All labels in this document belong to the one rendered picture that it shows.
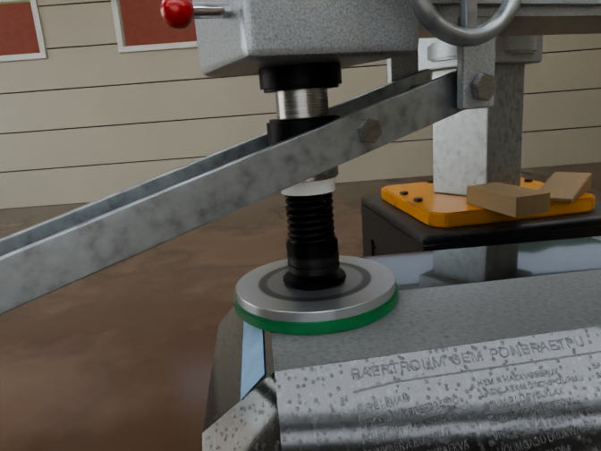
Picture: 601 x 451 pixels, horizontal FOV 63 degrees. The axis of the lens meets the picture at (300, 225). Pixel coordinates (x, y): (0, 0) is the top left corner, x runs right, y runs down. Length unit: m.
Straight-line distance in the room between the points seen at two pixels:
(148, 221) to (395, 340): 0.29
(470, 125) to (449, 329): 1.00
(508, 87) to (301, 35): 1.11
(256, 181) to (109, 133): 6.49
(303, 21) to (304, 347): 0.33
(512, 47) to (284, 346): 1.13
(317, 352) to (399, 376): 0.09
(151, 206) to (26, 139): 6.94
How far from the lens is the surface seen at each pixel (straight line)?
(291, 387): 0.51
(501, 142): 1.54
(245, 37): 0.49
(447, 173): 1.57
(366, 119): 0.58
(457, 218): 1.35
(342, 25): 0.52
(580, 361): 0.60
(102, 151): 7.06
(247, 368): 0.58
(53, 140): 7.29
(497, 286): 0.71
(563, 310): 0.65
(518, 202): 1.29
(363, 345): 0.54
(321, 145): 0.56
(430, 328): 0.58
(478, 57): 0.65
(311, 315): 0.56
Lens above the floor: 1.09
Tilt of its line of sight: 14 degrees down
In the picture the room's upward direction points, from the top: 4 degrees counter-clockwise
